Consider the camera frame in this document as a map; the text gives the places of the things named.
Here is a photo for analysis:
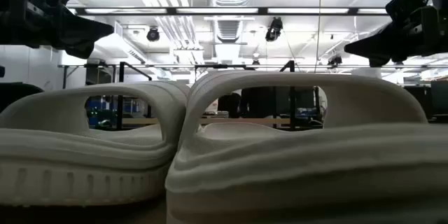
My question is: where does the black ceiling spotlight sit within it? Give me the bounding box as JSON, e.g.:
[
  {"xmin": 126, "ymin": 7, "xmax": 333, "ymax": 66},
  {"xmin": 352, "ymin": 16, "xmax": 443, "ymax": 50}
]
[
  {"xmin": 265, "ymin": 16, "xmax": 284, "ymax": 43},
  {"xmin": 327, "ymin": 54, "xmax": 344, "ymax": 68},
  {"xmin": 146, "ymin": 26, "xmax": 161, "ymax": 43}
]

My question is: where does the wooden shelf with black frame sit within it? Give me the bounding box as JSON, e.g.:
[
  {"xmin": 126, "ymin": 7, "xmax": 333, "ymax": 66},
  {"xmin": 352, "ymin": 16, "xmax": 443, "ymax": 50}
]
[{"xmin": 118, "ymin": 59, "xmax": 298, "ymax": 132}]

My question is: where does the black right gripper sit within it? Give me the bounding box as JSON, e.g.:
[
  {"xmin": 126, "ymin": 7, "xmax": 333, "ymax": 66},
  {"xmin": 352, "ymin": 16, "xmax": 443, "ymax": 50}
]
[{"xmin": 344, "ymin": 0, "xmax": 448, "ymax": 68}]

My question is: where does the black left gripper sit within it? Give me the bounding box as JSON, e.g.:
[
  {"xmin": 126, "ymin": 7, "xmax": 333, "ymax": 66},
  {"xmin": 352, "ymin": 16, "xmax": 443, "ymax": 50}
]
[{"xmin": 0, "ymin": 0, "xmax": 116, "ymax": 60}]

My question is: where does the black equipment cabinet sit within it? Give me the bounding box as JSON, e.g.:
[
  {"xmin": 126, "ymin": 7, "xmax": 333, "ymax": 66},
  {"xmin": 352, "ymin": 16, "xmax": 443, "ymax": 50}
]
[{"xmin": 402, "ymin": 79, "xmax": 448, "ymax": 124}]

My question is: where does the pale grey foam slide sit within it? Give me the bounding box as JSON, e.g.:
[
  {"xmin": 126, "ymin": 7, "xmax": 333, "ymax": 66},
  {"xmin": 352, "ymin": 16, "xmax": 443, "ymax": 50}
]
[
  {"xmin": 164, "ymin": 69, "xmax": 448, "ymax": 224},
  {"xmin": 0, "ymin": 80, "xmax": 192, "ymax": 207}
]

